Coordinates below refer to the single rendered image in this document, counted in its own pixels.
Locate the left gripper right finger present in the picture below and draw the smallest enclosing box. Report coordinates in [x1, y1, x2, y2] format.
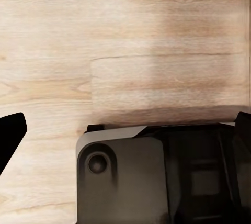
[234, 112, 251, 154]

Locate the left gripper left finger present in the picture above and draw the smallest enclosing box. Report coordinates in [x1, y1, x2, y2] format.
[0, 112, 27, 175]

